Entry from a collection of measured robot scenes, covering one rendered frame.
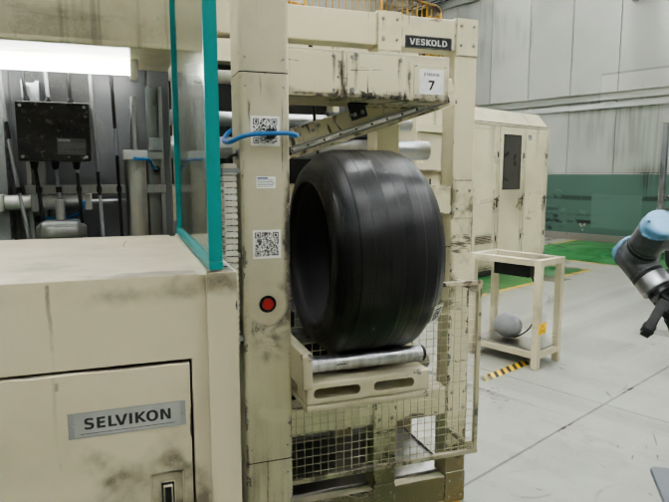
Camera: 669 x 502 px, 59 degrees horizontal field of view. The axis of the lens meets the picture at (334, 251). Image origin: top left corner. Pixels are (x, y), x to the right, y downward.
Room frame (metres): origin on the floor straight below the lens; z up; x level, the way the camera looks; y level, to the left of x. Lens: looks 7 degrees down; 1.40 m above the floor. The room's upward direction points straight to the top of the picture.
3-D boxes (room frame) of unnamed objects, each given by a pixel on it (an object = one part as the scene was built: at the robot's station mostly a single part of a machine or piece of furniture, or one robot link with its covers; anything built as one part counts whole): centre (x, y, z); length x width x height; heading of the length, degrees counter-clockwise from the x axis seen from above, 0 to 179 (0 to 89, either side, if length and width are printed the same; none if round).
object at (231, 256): (1.53, 0.27, 1.19); 0.05 x 0.04 x 0.48; 19
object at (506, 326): (4.41, -1.38, 0.40); 0.60 x 0.35 x 0.80; 42
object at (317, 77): (2.01, -0.06, 1.71); 0.61 x 0.25 x 0.15; 109
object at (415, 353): (1.56, -0.09, 0.90); 0.35 x 0.05 x 0.05; 109
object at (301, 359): (1.63, 0.13, 0.90); 0.40 x 0.03 x 0.10; 19
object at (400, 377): (1.55, -0.08, 0.84); 0.36 x 0.09 x 0.06; 109
